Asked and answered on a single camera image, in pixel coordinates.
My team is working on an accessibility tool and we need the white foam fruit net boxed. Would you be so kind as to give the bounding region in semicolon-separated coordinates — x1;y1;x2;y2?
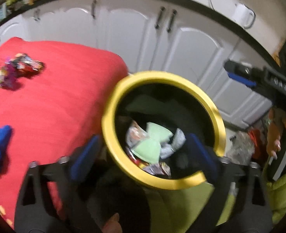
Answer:
160;128;186;159

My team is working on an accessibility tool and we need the energy bar wrapper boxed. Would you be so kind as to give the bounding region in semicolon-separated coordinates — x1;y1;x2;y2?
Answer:
10;53;45;76

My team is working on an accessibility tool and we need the white plastic bag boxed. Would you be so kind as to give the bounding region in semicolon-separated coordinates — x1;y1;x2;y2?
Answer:
126;121;149;149

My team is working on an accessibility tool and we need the yellow rimmed trash bin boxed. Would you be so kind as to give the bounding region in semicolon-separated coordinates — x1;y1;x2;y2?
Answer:
102;71;226;190

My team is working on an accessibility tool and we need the person's right hand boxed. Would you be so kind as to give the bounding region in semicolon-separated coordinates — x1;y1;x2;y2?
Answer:
267;108;286;159

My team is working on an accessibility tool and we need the person's left hand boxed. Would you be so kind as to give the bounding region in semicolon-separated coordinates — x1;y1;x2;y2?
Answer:
102;213;122;233

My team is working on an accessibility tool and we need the white electric kettle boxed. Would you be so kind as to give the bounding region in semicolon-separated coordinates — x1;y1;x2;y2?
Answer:
232;3;256;30

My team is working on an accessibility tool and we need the green sleeve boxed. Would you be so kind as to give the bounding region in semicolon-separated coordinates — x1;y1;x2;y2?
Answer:
145;173;286;232

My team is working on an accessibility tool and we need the red floral blanket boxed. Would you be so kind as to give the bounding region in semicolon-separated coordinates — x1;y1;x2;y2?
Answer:
0;37;128;225

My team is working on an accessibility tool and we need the purple snack wrapper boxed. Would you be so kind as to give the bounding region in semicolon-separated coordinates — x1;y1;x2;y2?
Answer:
0;63;17;90

